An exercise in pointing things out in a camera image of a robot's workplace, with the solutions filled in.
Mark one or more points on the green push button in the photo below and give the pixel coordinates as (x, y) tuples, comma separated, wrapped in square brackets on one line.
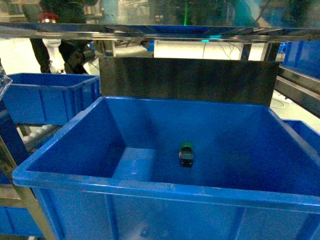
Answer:
[(186, 155)]

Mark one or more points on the blue target bin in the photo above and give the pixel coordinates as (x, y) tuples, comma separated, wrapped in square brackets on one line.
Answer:
[(113, 173)]

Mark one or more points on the red mushroom push button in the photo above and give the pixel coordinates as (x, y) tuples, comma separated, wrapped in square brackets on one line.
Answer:
[(48, 18)]

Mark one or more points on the black back panel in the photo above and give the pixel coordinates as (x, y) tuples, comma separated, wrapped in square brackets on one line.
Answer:
[(227, 81)]

